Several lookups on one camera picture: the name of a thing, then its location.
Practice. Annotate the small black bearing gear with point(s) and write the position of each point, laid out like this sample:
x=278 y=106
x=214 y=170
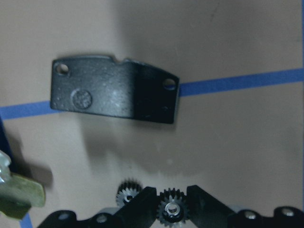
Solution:
x=127 y=190

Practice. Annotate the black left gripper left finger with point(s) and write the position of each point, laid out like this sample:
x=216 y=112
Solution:
x=138 y=213

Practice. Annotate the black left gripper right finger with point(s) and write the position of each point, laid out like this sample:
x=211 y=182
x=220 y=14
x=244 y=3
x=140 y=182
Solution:
x=208 y=212

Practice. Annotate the black brake pad plate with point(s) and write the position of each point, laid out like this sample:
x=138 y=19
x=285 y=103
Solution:
x=102 y=86

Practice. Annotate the olive green brake shoe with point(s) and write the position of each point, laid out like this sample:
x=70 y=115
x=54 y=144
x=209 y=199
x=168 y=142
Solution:
x=18 y=194

